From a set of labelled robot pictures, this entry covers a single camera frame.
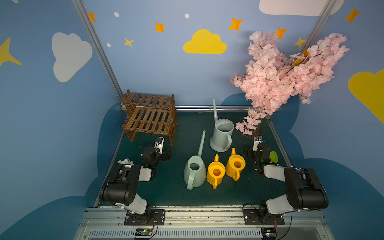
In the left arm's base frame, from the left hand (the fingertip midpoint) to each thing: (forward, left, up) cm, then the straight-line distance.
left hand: (163, 143), depth 94 cm
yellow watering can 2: (-13, -45, +1) cm, 47 cm away
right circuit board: (-45, -58, -9) cm, 74 cm away
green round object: (-4, -72, -6) cm, 72 cm away
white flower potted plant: (-17, +16, +7) cm, 24 cm away
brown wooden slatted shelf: (+19, +11, +6) cm, 23 cm away
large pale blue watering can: (0, -37, +5) cm, 37 cm away
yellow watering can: (-19, -32, +3) cm, 38 cm away
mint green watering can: (-22, -21, +7) cm, 31 cm away
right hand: (+1, -60, -1) cm, 60 cm away
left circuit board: (-46, +4, -9) cm, 47 cm away
